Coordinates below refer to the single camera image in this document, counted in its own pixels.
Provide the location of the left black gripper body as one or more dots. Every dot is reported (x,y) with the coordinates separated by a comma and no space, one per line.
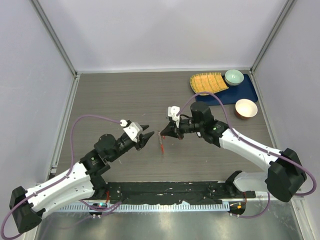
(137,145)

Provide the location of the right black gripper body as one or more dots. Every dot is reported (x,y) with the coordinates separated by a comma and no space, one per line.
(184,128)

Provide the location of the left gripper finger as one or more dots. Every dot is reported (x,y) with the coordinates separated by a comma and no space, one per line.
(144,138)
(142,128)

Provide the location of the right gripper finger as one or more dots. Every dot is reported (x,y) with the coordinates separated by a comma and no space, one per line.
(173,136)
(169,129)

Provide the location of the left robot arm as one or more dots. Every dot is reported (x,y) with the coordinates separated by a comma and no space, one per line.
(83,180)

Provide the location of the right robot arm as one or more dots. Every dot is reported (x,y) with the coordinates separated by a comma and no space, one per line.
(281,174)

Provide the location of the yellow woven bamboo plate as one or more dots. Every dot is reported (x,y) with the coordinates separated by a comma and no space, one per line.
(212,82)

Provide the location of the brown white bowl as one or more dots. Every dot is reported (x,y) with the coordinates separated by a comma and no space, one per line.
(245,109)

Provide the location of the light green bowl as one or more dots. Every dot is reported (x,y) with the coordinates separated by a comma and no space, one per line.
(233,77)

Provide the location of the dark blue tray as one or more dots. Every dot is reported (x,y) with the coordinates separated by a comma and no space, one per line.
(244,90)

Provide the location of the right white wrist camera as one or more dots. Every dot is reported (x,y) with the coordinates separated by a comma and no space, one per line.
(174,113)

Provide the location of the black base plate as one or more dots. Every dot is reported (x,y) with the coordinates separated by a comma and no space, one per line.
(170,193)

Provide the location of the white slotted cable duct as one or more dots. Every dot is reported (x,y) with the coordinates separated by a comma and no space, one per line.
(78,207)

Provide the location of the right aluminium frame post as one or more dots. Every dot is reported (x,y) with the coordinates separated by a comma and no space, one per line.
(289,4)

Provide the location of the aluminium frame post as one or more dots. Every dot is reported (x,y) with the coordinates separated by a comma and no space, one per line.
(53,35)
(289,4)

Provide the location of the left aluminium frame post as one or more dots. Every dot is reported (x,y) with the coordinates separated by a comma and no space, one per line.
(53,35)

